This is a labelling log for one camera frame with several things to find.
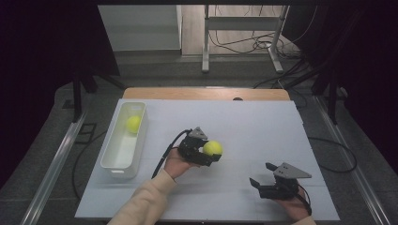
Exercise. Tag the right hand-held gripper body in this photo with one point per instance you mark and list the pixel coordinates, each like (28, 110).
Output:
(280, 190)

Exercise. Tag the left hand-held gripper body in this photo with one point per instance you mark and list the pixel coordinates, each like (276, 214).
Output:
(192, 150)

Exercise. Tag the yellow tennis ball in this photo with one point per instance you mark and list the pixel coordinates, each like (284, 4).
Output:
(133, 124)
(212, 147)

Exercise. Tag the white plastic bin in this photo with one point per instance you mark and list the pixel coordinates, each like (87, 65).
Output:
(123, 156)

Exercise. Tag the person's right hand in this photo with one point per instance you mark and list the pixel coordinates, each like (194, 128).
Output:
(292, 207)

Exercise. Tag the person's left hand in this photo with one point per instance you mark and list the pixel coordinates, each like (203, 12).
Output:
(175, 165)

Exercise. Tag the white board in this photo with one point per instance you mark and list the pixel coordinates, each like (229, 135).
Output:
(250, 125)

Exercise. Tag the wooden table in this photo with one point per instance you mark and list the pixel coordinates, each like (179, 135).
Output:
(200, 93)

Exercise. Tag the black tripod stand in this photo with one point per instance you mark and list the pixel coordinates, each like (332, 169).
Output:
(333, 93)
(77, 93)

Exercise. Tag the white metal stand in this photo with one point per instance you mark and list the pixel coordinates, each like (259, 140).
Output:
(241, 23)

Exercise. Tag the dark curtain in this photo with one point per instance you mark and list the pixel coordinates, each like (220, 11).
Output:
(375, 78)
(37, 62)

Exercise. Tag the aluminium rail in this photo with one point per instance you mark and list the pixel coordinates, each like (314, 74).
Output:
(353, 168)
(53, 168)

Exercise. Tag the black floor bracket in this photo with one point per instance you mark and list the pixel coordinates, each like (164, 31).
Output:
(82, 132)

